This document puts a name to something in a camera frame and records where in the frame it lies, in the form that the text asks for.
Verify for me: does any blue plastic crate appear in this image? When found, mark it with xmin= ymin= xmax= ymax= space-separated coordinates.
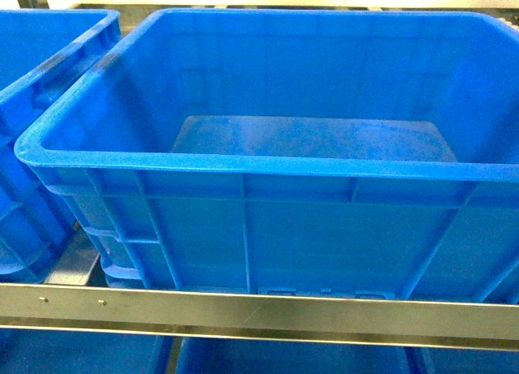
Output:
xmin=14 ymin=7 xmax=519 ymax=304

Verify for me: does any blue crate lower shelf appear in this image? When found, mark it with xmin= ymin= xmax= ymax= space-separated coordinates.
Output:
xmin=175 ymin=337 xmax=422 ymax=373

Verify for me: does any steel flow rack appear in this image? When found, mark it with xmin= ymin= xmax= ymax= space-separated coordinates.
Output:
xmin=0 ymin=0 xmax=519 ymax=374

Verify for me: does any blue crate left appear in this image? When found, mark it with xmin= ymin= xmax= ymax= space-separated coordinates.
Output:
xmin=0 ymin=8 xmax=122 ymax=284

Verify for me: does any blue crate lower right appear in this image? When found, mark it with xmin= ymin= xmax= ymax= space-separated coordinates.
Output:
xmin=1 ymin=329 xmax=174 ymax=373

